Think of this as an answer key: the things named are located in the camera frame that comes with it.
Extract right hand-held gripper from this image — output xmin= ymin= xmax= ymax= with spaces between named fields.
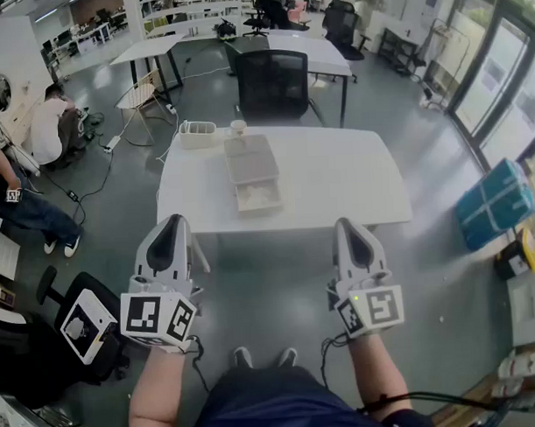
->
xmin=324 ymin=215 xmax=407 ymax=340

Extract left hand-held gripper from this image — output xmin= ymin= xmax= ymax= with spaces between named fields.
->
xmin=116 ymin=213 xmax=207 ymax=355

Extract beige storage box with drawer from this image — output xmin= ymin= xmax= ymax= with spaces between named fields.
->
xmin=222 ymin=132 xmax=285 ymax=220

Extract person's left forearm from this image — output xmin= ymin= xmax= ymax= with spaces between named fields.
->
xmin=125 ymin=341 xmax=191 ymax=427

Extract person's right forearm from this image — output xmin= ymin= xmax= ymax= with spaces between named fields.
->
xmin=348 ymin=328 xmax=414 ymax=422

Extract white box device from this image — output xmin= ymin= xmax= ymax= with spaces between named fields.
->
xmin=58 ymin=287 xmax=120 ymax=366

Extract black and yellow tape measure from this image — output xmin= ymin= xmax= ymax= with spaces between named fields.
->
xmin=493 ymin=228 xmax=535 ymax=280

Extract person's left shoe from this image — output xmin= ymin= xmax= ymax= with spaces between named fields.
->
xmin=232 ymin=346 xmax=253 ymax=370

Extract person's shoe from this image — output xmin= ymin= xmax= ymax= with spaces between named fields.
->
xmin=232 ymin=346 xmax=253 ymax=370
xmin=278 ymin=346 xmax=299 ymax=369

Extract person's right shoe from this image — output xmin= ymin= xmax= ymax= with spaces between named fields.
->
xmin=278 ymin=346 xmax=299 ymax=369

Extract black swivel chair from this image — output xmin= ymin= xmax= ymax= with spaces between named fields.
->
xmin=0 ymin=263 xmax=133 ymax=411

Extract person's navy clothing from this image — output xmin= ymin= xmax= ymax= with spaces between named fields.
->
xmin=106 ymin=362 xmax=433 ymax=427

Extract teal wrapped package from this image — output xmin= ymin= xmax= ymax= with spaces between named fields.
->
xmin=452 ymin=157 xmax=535 ymax=252

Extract white desk organizer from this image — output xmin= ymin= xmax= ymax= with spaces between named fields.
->
xmin=178 ymin=120 xmax=218 ymax=150

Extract white cup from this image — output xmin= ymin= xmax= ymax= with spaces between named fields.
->
xmin=223 ymin=119 xmax=248 ymax=140

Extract black mesh office chair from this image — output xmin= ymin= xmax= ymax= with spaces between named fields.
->
xmin=233 ymin=47 xmax=327 ymax=131

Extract white table with black legs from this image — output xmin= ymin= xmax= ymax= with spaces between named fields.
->
xmin=264 ymin=30 xmax=355 ymax=130
xmin=108 ymin=33 xmax=188 ymax=105

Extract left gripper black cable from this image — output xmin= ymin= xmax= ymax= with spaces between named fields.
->
xmin=186 ymin=334 xmax=212 ymax=394

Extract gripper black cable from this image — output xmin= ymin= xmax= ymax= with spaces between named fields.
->
xmin=319 ymin=332 xmax=354 ymax=391
xmin=186 ymin=334 xmax=212 ymax=394

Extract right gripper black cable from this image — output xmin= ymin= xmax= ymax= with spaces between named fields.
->
xmin=319 ymin=332 xmax=354 ymax=391

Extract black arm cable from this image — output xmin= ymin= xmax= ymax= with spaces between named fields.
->
xmin=356 ymin=387 xmax=521 ymax=419

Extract beige wire chair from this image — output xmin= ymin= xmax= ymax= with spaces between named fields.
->
xmin=113 ymin=67 xmax=179 ymax=147

